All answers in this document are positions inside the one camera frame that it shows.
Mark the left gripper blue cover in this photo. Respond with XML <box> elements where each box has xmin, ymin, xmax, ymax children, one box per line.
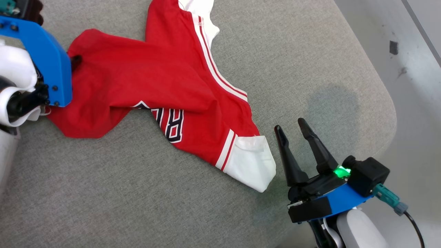
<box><xmin>0</xmin><ymin>15</ymin><xmax>82</xmax><ymax>107</ymax></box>

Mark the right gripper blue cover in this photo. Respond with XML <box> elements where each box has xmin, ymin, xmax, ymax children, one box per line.
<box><xmin>275</xmin><ymin>118</ymin><xmax>374</xmax><ymax>224</ymax></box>

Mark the red Bulls basketball jersey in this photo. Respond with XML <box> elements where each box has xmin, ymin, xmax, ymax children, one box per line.
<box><xmin>47</xmin><ymin>0</ymin><xmax>277</xmax><ymax>193</ymax></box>

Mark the teal left camera connector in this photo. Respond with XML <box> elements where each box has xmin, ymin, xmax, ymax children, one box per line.
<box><xmin>0</xmin><ymin>0</ymin><xmax>17</xmax><ymax>15</ymax></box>

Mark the teal camera connector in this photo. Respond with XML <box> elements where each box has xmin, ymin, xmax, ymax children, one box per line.
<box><xmin>372</xmin><ymin>184</ymin><xmax>409</xmax><ymax>216</ymax></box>
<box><xmin>0</xmin><ymin>0</ymin><xmax>17</xmax><ymax>15</ymax></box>

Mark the teal right camera connector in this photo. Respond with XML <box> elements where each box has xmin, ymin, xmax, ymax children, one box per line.
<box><xmin>372</xmin><ymin>184</ymin><xmax>409</xmax><ymax>216</ymax></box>

